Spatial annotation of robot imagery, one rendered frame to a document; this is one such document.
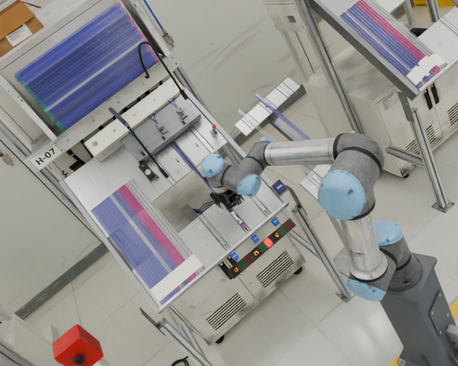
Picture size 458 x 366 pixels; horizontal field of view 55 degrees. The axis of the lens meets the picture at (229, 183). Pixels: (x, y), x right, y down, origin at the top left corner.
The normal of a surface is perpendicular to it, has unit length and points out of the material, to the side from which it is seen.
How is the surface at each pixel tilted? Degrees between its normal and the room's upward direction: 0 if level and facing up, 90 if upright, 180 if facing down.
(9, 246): 90
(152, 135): 44
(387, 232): 8
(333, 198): 82
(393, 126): 90
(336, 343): 0
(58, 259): 90
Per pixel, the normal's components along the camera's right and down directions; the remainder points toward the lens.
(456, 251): -0.48, -0.71
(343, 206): -0.57, 0.61
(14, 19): 0.34, 0.11
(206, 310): 0.43, 0.33
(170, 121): -0.04, -0.28
